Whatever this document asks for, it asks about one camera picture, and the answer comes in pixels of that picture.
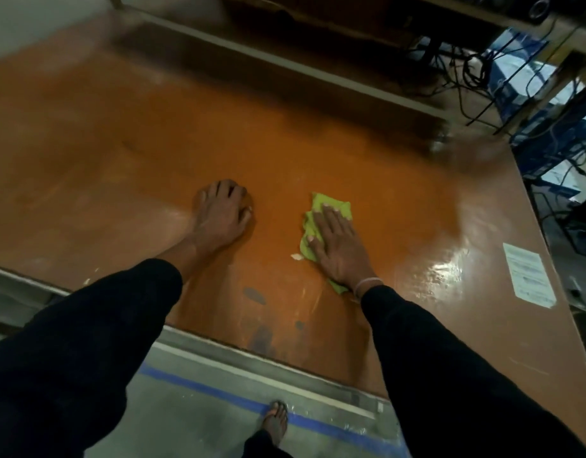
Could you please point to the person's right hand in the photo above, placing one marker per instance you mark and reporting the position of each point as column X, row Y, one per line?
column 343, row 255

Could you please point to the person's left hand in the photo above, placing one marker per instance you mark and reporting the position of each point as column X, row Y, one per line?
column 216, row 224

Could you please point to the person's left thumb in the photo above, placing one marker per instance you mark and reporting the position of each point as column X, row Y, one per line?
column 246, row 215

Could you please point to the person's right little finger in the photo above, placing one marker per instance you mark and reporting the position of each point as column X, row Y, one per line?
column 353, row 237

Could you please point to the person's right thumb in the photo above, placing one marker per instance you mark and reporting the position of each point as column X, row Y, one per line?
column 314, row 247

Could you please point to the person's left middle finger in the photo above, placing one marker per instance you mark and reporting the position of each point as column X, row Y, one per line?
column 228, row 186

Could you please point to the person's left little finger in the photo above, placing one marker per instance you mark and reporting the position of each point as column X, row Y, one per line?
column 203, row 194

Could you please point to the person's right middle finger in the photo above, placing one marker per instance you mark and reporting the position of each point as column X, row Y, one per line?
column 334, row 225

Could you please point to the green cleaning cloth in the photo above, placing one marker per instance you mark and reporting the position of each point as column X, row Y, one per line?
column 317, row 207

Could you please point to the person's right forearm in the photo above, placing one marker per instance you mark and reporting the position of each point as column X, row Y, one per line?
column 455, row 376

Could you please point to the person's left forearm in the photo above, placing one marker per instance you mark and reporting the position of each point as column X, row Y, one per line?
column 83, row 343

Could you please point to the blue floor tape strip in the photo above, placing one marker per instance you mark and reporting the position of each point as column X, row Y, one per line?
column 255, row 406

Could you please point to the person's foot in sandal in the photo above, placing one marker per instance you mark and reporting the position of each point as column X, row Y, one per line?
column 275, row 422

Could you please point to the white paper label sheet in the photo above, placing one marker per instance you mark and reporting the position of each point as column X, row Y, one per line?
column 529, row 275

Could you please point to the person's black trouser leg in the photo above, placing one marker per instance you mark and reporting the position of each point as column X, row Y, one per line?
column 264, row 447

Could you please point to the blue and white cardboard box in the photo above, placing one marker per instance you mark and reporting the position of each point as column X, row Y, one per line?
column 519, row 73

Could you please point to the black round device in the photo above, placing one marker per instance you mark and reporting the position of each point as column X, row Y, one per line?
column 541, row 7

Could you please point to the wooden shelf frame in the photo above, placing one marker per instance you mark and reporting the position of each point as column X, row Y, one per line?
column 557, row 66

